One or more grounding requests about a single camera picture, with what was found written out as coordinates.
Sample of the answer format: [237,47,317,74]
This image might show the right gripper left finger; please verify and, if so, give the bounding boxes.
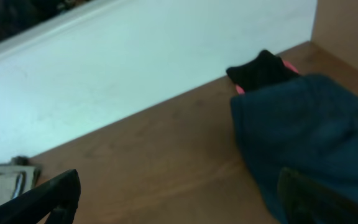
[0,169,81,224]

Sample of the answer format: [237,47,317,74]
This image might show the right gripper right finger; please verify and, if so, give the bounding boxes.
[277,168,358,224]

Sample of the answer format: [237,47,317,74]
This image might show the navy blue shorts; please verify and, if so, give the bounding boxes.
[230,74,358,223]

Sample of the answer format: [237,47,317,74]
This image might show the black garment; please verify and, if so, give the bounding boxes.
[226,50,300,93]

